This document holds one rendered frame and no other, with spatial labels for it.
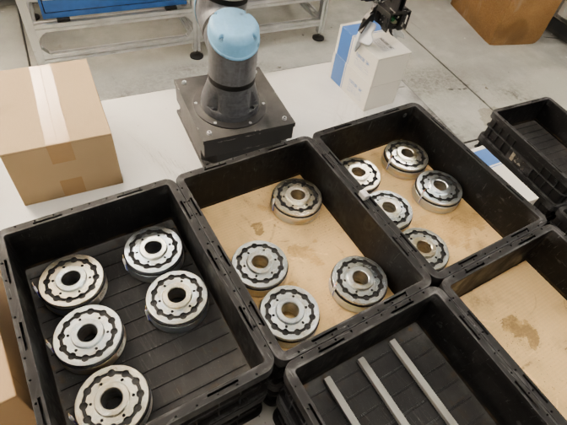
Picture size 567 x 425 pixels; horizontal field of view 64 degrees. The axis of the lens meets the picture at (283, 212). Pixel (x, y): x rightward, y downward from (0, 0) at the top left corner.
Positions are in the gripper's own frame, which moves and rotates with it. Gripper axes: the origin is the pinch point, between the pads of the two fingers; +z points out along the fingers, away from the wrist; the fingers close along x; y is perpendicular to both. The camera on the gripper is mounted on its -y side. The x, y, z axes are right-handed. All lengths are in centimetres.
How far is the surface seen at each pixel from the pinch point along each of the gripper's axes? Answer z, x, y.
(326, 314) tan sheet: 2, -58, 68
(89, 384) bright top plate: -1, -96, 64
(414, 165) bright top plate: 0, -21, 46
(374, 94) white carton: 9.8, -3.4, 9.9
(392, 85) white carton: 8.1, 3.1, 9.8
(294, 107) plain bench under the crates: 15.4, -25.0, 0.8
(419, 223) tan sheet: 2, -29, 59
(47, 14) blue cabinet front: 51, -78, -144
